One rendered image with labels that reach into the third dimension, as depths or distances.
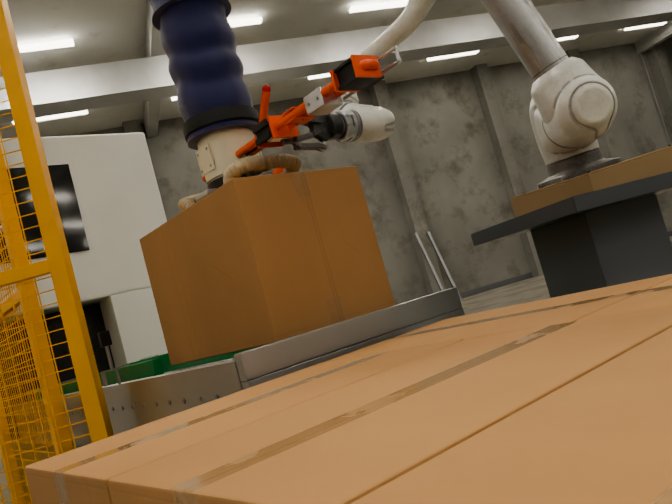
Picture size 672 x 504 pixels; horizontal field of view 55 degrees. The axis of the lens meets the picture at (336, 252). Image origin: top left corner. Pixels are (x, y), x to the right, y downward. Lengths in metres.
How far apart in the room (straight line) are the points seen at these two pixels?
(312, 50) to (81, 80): 3.23
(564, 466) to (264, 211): 1.26
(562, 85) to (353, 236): 0.65
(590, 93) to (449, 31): 9.22
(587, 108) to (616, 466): 1.39
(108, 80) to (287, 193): 7.73
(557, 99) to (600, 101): 0.10
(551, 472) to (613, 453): 0.03
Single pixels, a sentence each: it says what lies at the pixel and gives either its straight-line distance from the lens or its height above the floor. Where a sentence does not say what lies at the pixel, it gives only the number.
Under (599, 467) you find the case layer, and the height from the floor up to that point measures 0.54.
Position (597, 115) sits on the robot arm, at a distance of 1.70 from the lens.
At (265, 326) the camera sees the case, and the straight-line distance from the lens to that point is 1.53.
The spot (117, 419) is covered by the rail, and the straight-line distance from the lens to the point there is 2.15.
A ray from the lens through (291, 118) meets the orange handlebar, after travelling 1.63.
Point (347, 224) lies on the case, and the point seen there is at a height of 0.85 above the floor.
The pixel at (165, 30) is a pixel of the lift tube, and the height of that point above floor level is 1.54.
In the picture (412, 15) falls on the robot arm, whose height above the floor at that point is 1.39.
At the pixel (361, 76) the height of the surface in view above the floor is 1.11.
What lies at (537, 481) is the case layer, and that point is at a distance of 0.36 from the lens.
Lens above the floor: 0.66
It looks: 4 degrees up
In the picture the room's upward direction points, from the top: 16 degrees counter-clockwise
